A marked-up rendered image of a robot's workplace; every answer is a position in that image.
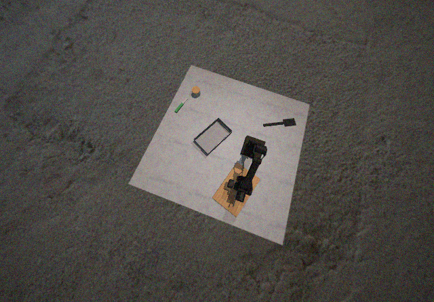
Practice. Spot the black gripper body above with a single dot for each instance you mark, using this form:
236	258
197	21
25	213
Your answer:
231	184

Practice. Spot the brown wooden board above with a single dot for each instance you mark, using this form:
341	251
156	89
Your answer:
225	195

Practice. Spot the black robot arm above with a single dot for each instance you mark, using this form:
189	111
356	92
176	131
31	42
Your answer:
245	185

